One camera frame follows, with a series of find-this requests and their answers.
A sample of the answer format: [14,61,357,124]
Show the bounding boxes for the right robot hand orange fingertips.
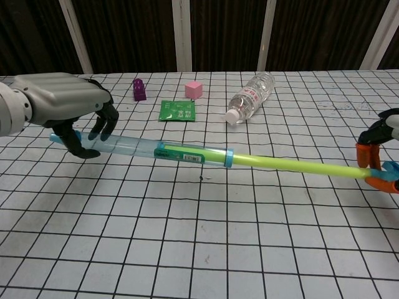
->
[355,107,399,195]

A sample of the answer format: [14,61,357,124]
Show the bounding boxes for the left robot hand grey black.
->
[10,72,120,159]

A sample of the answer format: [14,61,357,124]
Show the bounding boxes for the blue and green water pump toy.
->
[50,130,399,182]

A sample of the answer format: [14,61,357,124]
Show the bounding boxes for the clear plastic water bottle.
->
[225,71,276,126]

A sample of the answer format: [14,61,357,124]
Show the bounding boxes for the purple toy block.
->
[132,78,148,102]

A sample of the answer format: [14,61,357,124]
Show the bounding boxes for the green sachet packet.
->
[158,100,198,123]

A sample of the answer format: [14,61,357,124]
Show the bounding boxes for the pink cube block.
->
[184,81,203,101]

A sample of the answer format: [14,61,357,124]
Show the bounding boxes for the white frame post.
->
[171,0,193,72]
[257,0,279,72]
[59,0,94,75]
[359,0,399,70]

